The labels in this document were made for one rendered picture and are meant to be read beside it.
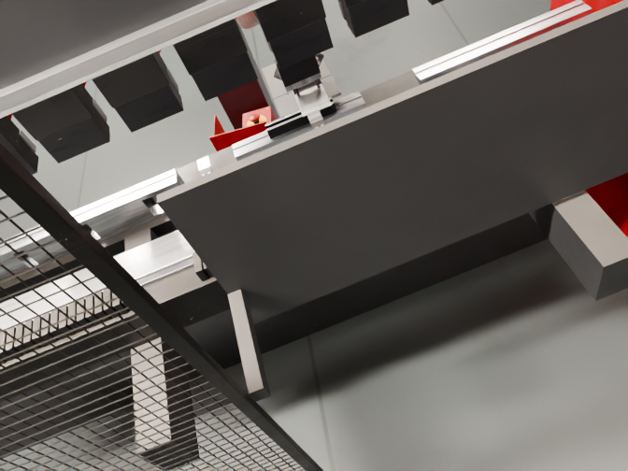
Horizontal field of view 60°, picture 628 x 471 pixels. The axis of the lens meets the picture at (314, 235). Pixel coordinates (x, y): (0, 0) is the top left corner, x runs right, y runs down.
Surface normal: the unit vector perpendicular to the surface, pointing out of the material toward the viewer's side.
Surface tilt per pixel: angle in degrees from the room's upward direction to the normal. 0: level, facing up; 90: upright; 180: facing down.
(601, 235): 0
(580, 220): 0
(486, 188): 90
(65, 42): 90
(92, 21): 90
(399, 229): 90
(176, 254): 0
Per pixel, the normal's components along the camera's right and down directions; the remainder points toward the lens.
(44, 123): 0.27, 0.71
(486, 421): -0.27, -0.59
